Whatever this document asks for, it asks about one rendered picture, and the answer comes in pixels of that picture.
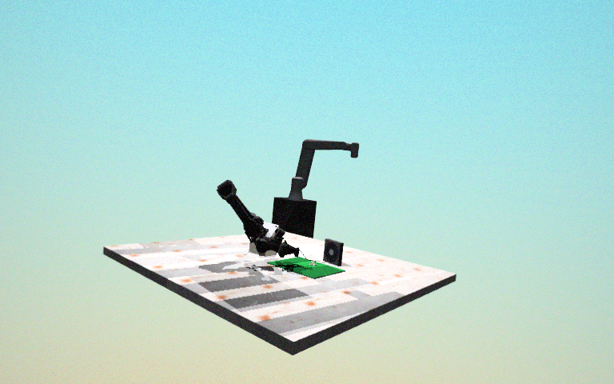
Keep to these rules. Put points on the green circuit board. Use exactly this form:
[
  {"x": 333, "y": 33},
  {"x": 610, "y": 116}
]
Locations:
[{"x": 311, "y": 269}]

